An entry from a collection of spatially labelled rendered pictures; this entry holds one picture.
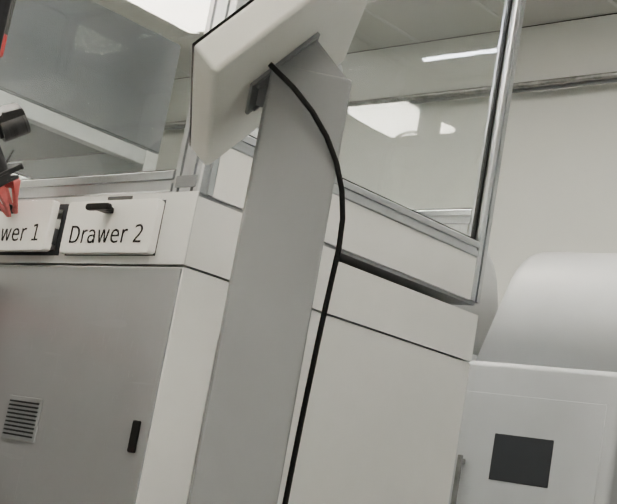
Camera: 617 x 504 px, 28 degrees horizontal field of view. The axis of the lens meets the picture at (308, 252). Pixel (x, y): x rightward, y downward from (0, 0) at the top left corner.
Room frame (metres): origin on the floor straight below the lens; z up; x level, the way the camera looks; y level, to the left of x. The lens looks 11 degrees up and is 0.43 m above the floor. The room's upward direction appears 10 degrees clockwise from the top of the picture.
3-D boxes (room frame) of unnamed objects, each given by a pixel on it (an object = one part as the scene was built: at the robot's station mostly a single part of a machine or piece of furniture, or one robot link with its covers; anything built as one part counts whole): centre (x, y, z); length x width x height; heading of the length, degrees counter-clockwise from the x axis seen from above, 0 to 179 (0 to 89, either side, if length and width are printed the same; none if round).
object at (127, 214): (2.49, 0.40, 0.87); 0.29 x 0.02 x 0.11; 46
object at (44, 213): (2.69, 0.64, 0.87); 0.29 x 0.02 x 0.11; 46
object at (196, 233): (3.03, 0.26, 0.87); 1.02 x 0.95 x 0.14; 46
